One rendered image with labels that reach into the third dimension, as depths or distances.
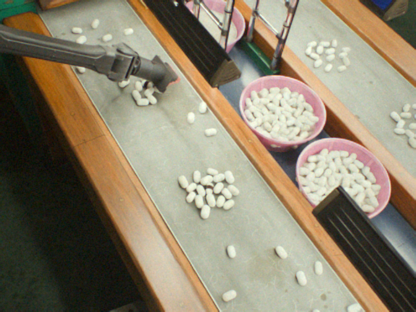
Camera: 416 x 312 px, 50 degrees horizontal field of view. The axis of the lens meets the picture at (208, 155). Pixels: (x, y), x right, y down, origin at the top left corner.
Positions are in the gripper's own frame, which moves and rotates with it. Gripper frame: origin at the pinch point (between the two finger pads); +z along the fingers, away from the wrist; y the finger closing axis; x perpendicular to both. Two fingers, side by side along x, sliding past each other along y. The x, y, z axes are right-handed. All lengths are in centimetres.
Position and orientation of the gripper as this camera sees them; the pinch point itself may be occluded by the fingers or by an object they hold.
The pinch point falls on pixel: (177, 80)
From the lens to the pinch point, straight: 140.7
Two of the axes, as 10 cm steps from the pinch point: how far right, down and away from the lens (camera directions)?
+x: -6.3, 6.8, 3.7
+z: 5.7, 0.7, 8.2
